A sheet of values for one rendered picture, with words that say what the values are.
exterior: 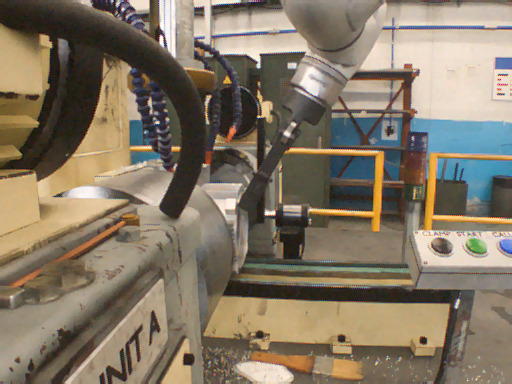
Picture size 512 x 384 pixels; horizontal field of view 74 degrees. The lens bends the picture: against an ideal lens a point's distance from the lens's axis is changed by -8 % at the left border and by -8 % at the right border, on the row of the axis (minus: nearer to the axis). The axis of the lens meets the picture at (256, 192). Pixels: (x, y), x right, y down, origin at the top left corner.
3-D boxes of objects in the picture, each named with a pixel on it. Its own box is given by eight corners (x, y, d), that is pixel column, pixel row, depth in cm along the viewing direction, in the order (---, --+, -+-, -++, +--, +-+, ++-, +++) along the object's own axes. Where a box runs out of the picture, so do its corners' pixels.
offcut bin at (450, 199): (458, 215, 509) (463, 158, 495) (467, 223, 465) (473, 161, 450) (421, 213, 523) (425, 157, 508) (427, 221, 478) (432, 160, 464)
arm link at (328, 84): (303, 51, 60) (285, 83, 61) (351, 79, 60) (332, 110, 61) (303, 61, 69) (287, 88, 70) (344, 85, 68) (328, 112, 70)
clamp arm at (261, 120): (254, 223, 89) (253, 116, 85) (255, 220, 92) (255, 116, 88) (268, 224, 89) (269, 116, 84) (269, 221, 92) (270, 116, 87)
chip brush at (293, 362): (249, 365, 65) (249, 361, 65) (256, 350, 70) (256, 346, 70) (363, 382, 60) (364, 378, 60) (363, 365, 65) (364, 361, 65)
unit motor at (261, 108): (206, 209, 127) (204, 83, 120) (225, 192, 159) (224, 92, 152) (281, 211, 124) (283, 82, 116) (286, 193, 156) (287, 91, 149)
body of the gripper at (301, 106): (291, 89, 69) (267, 131, 71) (290, 84, 61) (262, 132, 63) (325, 109, 69) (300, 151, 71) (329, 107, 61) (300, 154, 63)
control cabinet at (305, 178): (258, 241, 398) (258, 53, 364) (268, 229, 445) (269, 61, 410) (325, 247, 380) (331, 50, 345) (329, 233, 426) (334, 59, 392)
